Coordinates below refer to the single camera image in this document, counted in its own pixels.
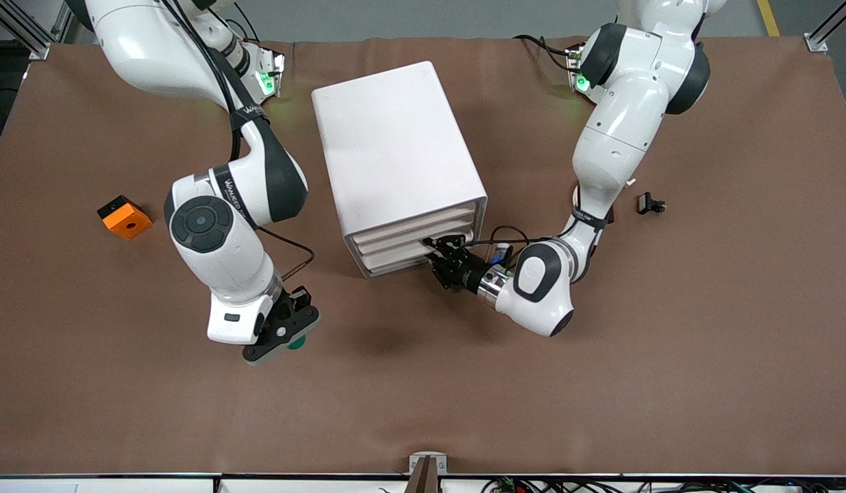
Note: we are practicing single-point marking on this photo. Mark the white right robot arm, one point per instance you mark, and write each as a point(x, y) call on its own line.
point(210, 267)

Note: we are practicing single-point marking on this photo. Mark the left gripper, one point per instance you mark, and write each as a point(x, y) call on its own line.
point(466, 274)

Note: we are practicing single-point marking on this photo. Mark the green push button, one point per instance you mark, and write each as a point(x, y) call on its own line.
point(298, 344)

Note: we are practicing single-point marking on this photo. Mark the white drawer cabinet housing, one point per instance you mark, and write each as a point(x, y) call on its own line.
point(395, 137)

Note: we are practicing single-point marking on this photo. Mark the small black clip component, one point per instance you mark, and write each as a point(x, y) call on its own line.
point(646, 203)

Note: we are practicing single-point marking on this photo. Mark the orange black button enclosure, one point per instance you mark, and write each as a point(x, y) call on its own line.
point(129, 222)

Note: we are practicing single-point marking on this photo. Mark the dark brown small component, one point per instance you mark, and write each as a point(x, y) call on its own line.
point(610, 216)

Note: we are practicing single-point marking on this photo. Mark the white table edge rail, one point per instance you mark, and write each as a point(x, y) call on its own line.
point(121, 485)

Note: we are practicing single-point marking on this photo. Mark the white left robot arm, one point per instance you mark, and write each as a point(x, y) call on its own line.
point(621, 116)

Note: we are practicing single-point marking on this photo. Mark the brown camera post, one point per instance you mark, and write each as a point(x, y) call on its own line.
point(424, 479)

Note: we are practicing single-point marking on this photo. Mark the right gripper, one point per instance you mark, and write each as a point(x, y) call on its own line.
point(300, 299)

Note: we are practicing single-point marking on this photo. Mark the white plastic drawer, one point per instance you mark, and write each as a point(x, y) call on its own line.
point(395, 260)
point(395, 246)
point(416, 228)

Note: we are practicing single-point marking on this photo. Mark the grey metal bracket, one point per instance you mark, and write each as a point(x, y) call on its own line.
point(417, 462)

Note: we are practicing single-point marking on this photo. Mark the brown table mat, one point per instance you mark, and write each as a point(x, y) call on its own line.
point(258, 411)

